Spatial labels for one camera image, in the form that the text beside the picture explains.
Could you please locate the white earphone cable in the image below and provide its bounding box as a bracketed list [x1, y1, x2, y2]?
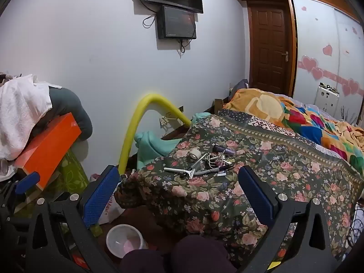
[206, 152, 228, 169]

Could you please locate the person's leg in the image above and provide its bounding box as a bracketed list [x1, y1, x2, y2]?
[119, 249, 172, 273]
[170, 235, 237, 273]

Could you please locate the brown wooden door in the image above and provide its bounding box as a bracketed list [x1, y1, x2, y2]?
[247, 0, 294, 96]

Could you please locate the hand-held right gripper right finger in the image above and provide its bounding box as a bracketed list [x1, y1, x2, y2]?
[236, 165, 346, 273]

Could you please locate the white plastic bag red print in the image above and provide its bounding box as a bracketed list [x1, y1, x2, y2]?
[96, 173, 126, 225]

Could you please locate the dark pillow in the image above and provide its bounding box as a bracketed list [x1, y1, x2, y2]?
[230, 79, 251, 98]

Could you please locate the grey thin stick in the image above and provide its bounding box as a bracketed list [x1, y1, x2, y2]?
[190, 153, 208, 174]

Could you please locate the person's left leg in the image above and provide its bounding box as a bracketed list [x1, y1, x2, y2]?
[119, 249, 172, 273]

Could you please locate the black monitor cable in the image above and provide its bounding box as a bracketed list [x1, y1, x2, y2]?
[178, 38, 194, 55]

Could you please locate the black television cable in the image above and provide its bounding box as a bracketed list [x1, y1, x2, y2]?
[130, 0, 159, 29]

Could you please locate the white plastic bucket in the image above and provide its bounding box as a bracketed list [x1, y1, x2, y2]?
[106, 224, 149, 260]

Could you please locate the colourful patchwork blanket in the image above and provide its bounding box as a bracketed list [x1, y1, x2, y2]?
[223, 88, 364, 174]

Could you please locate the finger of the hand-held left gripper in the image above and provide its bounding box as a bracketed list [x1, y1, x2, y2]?
[0, 172, 41, 207]

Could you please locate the yellow foam tube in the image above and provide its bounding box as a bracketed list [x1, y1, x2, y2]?
[118, 93, 193, 174]

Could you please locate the green leaf-print cloth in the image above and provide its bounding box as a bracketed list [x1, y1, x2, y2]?
[45, 147, 90, 195]

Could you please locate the black marker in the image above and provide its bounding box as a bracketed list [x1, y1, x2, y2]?
[198, 163, 235, 176]

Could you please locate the person's right leg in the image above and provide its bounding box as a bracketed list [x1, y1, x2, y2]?
[170, 235, 237, 273]

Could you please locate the black cable bundle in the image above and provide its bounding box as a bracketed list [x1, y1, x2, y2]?
[351, 203, 364, 251]

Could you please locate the white razor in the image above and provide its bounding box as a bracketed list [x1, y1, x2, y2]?
[163, 166, 197, 179]

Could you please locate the white towel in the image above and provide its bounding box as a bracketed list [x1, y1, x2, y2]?
[0, 74, 62, 162]

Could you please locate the group of pink heart stickers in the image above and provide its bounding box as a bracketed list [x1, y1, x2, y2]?
[297, 4, 364, 97]

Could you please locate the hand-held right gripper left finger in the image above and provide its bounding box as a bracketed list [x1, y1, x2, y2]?
[26, 165, 123, 273]

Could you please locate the grey pillow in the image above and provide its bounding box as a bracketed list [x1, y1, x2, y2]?
[36, 86, 93, 143]

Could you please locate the small black wall monitor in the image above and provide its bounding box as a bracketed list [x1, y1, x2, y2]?
[157, 5, 197, 40]

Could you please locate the black and purple bottle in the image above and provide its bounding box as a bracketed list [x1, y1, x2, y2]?
[213, 144, 236, 157]

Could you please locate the wooden wardrobe with white doors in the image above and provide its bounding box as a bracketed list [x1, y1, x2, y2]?
[227, 0, 364, 120]

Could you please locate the teal cloth bundle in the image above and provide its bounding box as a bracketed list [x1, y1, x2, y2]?
[134, 113, 211, 172]

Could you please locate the orange box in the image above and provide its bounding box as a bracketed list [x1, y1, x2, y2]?
[14, 112, 83, 192]

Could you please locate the white wall socket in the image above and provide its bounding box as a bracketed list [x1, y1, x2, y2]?
[159, 106, 184, 127]

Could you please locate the dark floral blanket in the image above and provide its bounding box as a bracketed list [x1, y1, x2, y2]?
[117, 113, 364, 265]

